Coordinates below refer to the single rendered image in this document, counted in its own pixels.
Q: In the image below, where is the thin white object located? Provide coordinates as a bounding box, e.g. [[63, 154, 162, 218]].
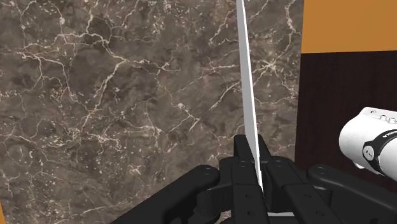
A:
[[235, 0, 265, 195]]

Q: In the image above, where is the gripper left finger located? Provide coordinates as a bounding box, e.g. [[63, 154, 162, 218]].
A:
[[111, 134, 269, 224]]

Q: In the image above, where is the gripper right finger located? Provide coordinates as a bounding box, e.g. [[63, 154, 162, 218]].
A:
[[258, 134, 397, 224]]

